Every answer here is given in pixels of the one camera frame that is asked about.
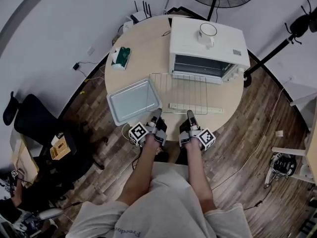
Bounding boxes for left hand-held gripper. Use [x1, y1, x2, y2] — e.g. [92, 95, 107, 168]
[128, 108, 168, 147]

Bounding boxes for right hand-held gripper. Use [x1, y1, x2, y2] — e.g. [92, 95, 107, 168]
[178, 110, 216, 151]

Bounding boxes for wire oven rack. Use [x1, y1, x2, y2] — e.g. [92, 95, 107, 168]
[146, 72, 209, 116]

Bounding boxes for silver metal baking tray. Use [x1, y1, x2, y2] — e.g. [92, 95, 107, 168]
[106, 78, 163, 126]

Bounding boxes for white toaster oven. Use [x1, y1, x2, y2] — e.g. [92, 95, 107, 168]
[168, 16, 251, 85]

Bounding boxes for person's left forearm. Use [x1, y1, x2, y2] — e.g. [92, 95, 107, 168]
[117, 135, 161, 205]

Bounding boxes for person's right forearm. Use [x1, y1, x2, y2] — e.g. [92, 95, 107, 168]
[185, 140, 214, 213]

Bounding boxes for black coat rack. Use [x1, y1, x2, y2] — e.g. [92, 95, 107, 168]
[243, 0, 317, 88]

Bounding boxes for long white plastic strip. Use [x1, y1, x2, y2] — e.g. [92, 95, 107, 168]
[168, 103, 224, 114]

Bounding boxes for person's left black shoe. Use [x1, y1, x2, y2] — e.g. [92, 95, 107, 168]
[155, 145, 171, 162]

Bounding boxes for person's black shoe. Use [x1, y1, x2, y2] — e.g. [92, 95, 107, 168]
[175, 152, 189, 165]
[155, 145, 171, 162]

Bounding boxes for person's right black shoe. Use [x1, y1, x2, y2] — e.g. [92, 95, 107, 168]
[175, 152, 189, 165]

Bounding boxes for green tissue pack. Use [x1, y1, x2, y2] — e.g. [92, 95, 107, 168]
[110, 47, 131, 71]

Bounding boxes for person's light grey shirt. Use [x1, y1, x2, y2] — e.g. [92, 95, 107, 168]
[65, 161, 253, 238]

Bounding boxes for white mug with dark rim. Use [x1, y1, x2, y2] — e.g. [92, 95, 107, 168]
[198, 22, 218, 50]

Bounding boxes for small white box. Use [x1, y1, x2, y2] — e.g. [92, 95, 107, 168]
[122, 20, 134, 33]

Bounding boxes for black harness device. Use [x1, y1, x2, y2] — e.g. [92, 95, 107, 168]
[271, 152, 297, 177]

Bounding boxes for yellow wooden box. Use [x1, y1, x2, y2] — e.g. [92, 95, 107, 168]
[49, 137, 71, 161]

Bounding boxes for white router with black antennas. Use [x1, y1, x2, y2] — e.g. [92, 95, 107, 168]
[130, 0, 153, 24]

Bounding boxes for black office chair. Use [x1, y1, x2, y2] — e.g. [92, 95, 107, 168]
[2, 91, 105, 200]

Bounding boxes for small wooden desk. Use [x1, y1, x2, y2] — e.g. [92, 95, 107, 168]
[11, 134, 40, 188]

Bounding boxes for black bag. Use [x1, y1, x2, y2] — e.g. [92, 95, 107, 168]
[289, 15, 312, 38]

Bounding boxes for khaki bag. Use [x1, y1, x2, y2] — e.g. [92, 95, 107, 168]
[308, 13, 317, 33]

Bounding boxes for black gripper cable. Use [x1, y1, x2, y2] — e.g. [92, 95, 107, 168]
[131, 145, 144, 170]

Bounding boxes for long white floor cable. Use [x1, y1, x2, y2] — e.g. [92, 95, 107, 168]
[211, 87, 285, 190]

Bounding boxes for wooden desk with white frame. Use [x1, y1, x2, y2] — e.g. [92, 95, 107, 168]
[271, 108, 317, 185]

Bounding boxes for grey wall rail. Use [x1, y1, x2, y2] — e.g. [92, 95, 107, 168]
[0, 0, 62, 57]

